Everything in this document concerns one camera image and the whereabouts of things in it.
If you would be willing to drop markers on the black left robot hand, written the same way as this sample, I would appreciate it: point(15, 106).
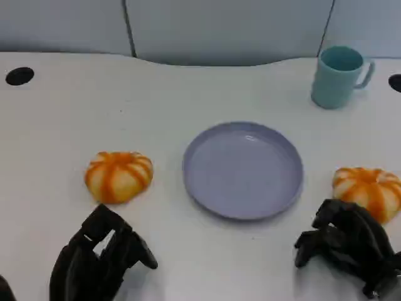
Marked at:
point(84, 266)

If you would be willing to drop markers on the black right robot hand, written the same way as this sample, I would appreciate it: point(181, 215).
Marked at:
point(354, 244)

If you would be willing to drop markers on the orange white toy bread roll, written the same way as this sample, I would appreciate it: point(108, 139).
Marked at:
point(119, 178)
point(363, 188)

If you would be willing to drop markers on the lilac plate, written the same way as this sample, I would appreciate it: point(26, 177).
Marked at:
point(242, 172)

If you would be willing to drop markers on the pale green mug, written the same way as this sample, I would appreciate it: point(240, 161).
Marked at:
point(335, 81)

